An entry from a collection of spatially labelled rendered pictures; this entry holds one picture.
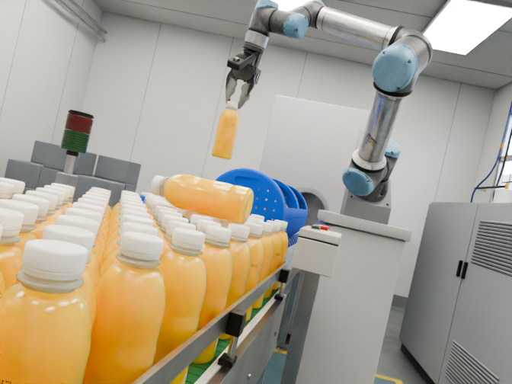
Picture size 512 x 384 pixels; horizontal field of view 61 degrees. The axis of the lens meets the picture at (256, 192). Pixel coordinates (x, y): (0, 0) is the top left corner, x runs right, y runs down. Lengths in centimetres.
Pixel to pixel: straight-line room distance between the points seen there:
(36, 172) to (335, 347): 413
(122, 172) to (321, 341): 392
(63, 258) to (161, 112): 664
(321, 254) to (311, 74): 582
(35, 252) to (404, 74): 111
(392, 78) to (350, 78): 552
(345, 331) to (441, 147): 545
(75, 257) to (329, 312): 141
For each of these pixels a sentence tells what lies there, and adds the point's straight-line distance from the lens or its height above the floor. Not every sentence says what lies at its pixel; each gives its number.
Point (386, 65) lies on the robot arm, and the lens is 129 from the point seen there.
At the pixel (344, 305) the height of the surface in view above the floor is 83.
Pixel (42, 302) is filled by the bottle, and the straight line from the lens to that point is 30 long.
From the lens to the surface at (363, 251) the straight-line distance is 164.
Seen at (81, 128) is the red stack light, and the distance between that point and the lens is 117.
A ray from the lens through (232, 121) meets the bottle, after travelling 148.
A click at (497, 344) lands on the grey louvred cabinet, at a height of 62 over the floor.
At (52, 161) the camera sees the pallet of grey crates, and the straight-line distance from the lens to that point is 513.
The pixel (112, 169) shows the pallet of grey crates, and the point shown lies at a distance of 527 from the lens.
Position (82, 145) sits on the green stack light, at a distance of 118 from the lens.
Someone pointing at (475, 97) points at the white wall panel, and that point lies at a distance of 721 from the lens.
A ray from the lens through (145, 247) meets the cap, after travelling 40.
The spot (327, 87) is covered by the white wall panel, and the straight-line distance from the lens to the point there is 674.
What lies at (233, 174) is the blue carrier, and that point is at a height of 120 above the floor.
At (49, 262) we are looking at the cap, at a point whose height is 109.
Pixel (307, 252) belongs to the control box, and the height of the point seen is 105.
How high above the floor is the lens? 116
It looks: level
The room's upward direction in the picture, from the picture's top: 13 degrees clockwise
